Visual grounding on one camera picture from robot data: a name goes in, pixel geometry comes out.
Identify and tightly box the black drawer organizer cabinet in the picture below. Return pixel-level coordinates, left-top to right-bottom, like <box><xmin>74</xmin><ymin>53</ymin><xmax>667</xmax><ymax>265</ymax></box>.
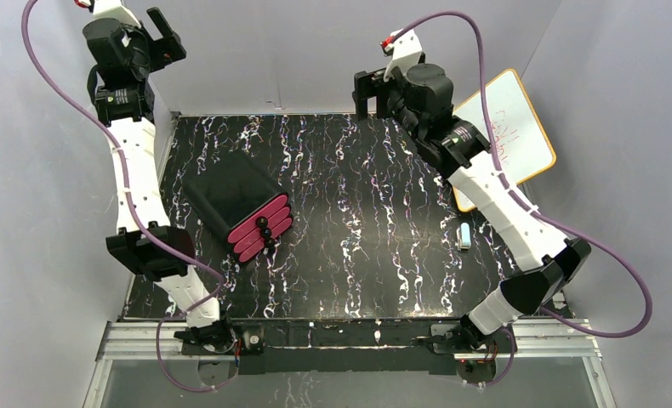
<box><xmin>184</xmin><ymin>150</ymin><xmax>288</xmax><ymax>245</ymax></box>

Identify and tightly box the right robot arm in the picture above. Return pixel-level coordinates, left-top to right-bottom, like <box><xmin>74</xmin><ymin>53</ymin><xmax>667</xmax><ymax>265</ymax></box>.
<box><xmin>352</xmin><ymin>62</ymin><xmax>592</xmax><ymax>349</ymax></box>

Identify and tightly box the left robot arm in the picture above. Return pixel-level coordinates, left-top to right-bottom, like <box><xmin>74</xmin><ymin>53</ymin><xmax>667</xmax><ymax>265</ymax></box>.
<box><xmin>79</xmin><ymin>1</ymin><xmax>236</xmax><ymax>353</ymax></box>

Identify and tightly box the white dry-erase board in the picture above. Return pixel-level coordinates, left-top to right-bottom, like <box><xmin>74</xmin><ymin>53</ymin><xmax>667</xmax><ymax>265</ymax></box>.
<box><xmin>486</xmin><ymin>69</ymin><xmax>557</xmax><ymax>186</ymax></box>

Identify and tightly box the light blue eraser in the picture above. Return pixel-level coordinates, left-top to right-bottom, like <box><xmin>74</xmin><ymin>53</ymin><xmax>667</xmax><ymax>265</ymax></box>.
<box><xmin>457</xmin><ymin>223</ymin><xmax>472</xmax><ymax>251</ymax></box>

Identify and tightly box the pink bottom drawer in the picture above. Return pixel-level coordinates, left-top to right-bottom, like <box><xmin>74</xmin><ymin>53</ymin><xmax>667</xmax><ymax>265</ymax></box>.
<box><xmin>238</xmin><ymin>237</ymin><xmax>276</xmax><ymax>263</ymax></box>

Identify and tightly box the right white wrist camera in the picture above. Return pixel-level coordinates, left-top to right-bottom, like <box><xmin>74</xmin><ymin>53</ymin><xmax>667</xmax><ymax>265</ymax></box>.
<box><xmin>380</xmin><ymin>30</ymin><xmax>423</xmax><ymax>82</ymax></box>

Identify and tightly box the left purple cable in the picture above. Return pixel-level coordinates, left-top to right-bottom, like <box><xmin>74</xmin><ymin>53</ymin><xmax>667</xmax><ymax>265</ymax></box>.
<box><xmin>21</xmin><ymin>0</ymin><xmax>238</xmax><ymax>394</ymax></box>

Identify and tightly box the purple cable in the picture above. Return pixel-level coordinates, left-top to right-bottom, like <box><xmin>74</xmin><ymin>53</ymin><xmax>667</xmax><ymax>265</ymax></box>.
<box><xmin>21</xmin><ymin>0</ymin><xmax>238</xmax><ymax>394</ymax></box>
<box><xmin>389</xmin><ymin>11</ymin><xmax>654</xmax><ymax>388</ymax></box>

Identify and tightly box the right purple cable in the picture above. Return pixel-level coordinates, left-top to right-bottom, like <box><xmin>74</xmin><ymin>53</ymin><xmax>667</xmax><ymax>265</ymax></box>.
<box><xmin>389</xmin><ymin>11</ymin><xmax>654</xmax><ymax>388</ymax></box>

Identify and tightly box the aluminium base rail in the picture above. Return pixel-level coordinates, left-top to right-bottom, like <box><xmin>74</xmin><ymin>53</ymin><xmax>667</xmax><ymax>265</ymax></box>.
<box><xmin>84</xmin><ymin>319</ymin><xmax>616</xmax><ymax>407</ymax></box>

